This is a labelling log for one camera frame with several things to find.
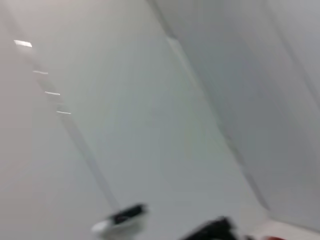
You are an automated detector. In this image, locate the orange webbing bag handle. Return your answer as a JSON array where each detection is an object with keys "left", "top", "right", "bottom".
[{"left": 259, "top": 234, "right": 286, "bottom": 240}]

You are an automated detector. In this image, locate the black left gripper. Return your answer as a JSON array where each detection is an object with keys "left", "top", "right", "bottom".
[{"left": 178, "top": 216, "right": 238, "bottom": 240}]

